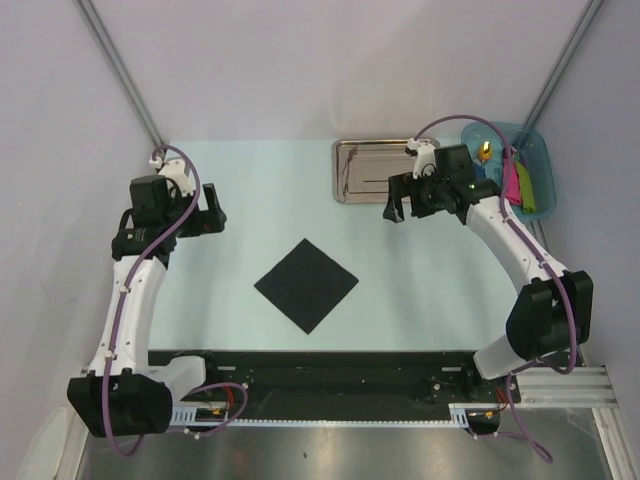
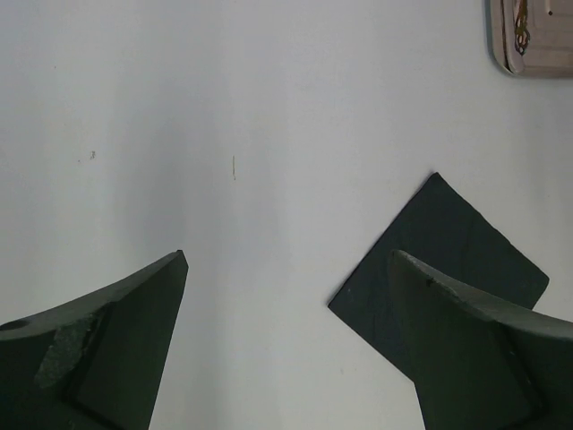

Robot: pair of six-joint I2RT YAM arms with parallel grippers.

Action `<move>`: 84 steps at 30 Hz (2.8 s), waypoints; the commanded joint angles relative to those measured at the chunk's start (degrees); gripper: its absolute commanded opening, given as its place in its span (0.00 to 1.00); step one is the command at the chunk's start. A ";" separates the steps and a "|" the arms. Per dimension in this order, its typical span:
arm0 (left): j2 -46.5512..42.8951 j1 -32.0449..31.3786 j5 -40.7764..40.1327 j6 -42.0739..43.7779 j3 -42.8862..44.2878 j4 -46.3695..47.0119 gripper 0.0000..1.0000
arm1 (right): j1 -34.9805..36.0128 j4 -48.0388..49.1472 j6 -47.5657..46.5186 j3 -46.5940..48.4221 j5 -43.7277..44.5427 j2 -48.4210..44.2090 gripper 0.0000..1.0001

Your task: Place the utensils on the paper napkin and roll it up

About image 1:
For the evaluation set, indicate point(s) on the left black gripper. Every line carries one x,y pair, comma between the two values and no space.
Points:
206,221

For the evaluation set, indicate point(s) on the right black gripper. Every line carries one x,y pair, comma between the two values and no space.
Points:
401,186

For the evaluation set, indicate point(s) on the black paper napkin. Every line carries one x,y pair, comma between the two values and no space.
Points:
306,285

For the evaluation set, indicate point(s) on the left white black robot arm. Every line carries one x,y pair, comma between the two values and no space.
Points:
121,394

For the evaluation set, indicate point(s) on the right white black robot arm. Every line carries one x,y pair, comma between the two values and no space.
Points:
553,309

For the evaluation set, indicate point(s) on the blue rolled napkin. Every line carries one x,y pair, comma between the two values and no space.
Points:
479,171

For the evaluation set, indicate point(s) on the pink rolled napkin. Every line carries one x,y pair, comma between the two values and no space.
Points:
511,184

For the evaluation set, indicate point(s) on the green rolled napkin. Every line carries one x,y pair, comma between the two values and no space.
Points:
528,204

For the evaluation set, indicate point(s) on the stainless steel tray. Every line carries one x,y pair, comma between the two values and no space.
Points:
361,168

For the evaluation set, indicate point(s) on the yellow utensil in bin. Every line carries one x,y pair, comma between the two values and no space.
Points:
485,152

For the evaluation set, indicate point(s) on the teal plastic bin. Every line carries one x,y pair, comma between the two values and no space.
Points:
531,151

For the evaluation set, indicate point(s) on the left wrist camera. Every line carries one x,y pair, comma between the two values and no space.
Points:
177,170

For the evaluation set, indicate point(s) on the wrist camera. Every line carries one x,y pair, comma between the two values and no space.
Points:
177,170
422,154

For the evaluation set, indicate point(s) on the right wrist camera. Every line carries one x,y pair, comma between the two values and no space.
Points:
422,154

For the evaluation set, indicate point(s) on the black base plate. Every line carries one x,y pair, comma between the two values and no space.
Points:
353,386

